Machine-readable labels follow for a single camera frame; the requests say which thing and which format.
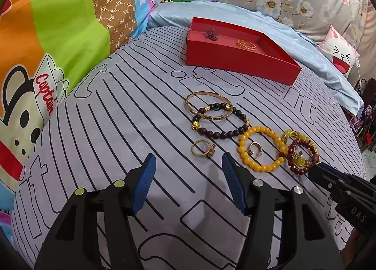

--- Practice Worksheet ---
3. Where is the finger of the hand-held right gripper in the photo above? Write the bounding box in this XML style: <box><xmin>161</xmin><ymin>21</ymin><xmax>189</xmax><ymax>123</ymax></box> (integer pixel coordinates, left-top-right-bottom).
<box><xmin>307</xmin><ymin>162</ymin><xmax>348</xmax><ymax>192</ymax></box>
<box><xmin>329</xmin><ymin>188</ymin><xmax>356</xmax><ymax>209</ymax></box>

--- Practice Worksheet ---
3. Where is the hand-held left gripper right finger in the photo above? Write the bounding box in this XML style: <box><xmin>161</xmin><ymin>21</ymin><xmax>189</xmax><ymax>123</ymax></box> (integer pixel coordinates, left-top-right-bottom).
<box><xmin>222</xmin><ymin>153</ymin><xmax>344</xmax><ymax>270</ymax></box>

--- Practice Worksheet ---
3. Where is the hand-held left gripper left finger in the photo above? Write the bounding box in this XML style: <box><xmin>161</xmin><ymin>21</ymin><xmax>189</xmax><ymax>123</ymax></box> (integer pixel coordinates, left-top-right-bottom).
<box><xmin>35</xmin><ymin>153</ymin><xmax>157</xmax><ymax>270</ymax></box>

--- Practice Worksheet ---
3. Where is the dark red bead bracelet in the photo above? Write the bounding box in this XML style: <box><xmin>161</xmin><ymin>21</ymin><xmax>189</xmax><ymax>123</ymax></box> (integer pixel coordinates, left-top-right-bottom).
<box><xmin>286</xmin><ymin>139</ymin><xmax>320</xmax><ymax>176</ymax></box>

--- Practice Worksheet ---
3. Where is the small gold ring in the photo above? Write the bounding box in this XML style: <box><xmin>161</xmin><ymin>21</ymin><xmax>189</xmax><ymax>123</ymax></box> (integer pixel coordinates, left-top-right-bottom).
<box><xmin>248</xmin><ymin>142</ymin><xmax>265</xmax><ymax>159</ymax></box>

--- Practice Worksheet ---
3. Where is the gold ring with stones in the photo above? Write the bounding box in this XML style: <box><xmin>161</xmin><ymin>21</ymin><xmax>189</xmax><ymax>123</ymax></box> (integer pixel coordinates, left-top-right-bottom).
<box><xmin>191</xmin><ymin>140</ymin><xmax>217</xmax><ymax>159</ymax></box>

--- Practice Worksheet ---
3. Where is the dark brown bead bracelet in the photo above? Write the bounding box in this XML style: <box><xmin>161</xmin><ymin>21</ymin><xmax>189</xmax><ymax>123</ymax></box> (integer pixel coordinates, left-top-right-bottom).
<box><xmin>191</xmin><ymin>105</ymin><xmax>251</xmax><ymax>139</ymax></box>

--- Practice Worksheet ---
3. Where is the yellow crystal bead bracelet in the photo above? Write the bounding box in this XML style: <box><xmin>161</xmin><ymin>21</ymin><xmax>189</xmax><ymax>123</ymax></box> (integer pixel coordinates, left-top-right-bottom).
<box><xmin>281</xmin><ymin>130</ymin><xmax>319</xmax><ymax>169</ymax></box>

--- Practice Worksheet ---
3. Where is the thin gold bangle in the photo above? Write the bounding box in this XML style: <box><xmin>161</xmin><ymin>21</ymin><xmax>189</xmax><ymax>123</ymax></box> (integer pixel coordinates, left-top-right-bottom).
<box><xmin>185</xmin><ymin>92</ymin><xmax>233</xmax><ymax>124</ymax></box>

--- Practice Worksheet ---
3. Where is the red shallow box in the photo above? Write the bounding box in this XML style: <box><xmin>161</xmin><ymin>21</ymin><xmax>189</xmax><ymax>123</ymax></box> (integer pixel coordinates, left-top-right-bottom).
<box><xmin>185</xmin><ymin>17</ymin><xmax>302</xmax><ymax>85</ymax></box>

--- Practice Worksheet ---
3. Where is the grey striped bed sheet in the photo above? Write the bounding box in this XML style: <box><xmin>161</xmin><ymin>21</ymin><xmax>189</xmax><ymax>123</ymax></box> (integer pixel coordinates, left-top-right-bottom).
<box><xmin>12</xmin><ymin>25</ymin><xmax>368</xmax><ymax>270</ymax></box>

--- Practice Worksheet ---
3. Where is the light blue pillow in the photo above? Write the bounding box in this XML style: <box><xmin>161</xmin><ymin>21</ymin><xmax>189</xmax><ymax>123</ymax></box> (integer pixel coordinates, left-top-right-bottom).
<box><xmin>147</xmin><ymin>0</ymin><xmax>363</xmax><ymax>116</ymax></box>

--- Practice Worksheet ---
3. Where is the pink cartoon face cushion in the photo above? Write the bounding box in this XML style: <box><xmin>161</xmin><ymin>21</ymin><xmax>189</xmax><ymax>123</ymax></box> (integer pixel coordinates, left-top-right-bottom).
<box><xmin>317</xmin><ymin>25</ymin><xmax>360</xmax><ymax>78</ymax></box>

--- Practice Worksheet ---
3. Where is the colourful cartoon monkey blanket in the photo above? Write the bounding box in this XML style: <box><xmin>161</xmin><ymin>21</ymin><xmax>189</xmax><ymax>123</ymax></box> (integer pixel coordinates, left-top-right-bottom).
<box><xmin>0</xmin><ymin>0</ymin><xmax>162</xmax><ymax>229</ymax></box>

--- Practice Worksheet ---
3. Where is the gold chain cuff bracelet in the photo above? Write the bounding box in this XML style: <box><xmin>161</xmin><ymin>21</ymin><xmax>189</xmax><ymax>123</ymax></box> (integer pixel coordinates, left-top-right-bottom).
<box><xmin>236</xmin><ymin>39</ymin><xmax>257</xmax><ymax>52</ymax></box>

